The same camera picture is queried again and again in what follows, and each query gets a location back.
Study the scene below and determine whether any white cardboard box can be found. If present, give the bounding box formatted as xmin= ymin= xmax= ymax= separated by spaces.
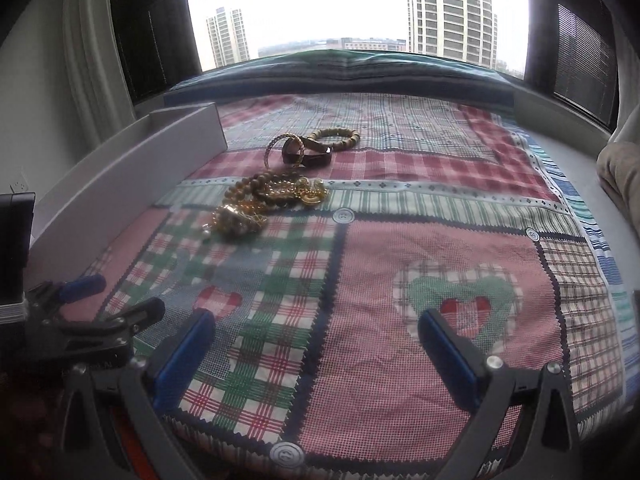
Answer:
xmin=24 ymin=103 xmax=227 ymax=289

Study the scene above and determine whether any light wooden bead bracelet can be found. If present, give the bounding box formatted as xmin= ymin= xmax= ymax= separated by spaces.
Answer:
xmin=302 ymin=127 xmax=362 ymax=154

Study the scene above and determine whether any white curtain left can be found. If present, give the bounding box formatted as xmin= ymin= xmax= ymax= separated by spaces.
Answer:
xmin=63 ymin=0 xmax=134 ymax=148

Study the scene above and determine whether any window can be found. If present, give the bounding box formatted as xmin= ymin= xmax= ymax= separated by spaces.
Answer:
xmin=188 ymin=0 xmax=529 ymax=76

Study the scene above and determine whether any brown wooden bead bracelet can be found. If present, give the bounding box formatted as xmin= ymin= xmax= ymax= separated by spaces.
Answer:
xmin=222 ymin=171 xmax=302 ymax=212

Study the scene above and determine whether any dark striped pillow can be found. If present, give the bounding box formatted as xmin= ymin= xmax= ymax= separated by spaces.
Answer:
xmin=164 ymin=50 xmax=515 ymax=110

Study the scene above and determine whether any beige cushion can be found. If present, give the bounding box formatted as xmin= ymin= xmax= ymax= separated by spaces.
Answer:
xmin=597 ymin=141 xmax=640 ymax=234

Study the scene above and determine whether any patchwork plaid bed quilt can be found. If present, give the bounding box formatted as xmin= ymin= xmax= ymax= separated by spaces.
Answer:
xmin=63 ymin=93 xmax=639 ymax=479

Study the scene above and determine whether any gold chain bangle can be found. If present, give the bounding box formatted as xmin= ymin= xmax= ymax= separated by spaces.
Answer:
xmin=263 ymin=132 xmax=307 ymax=172

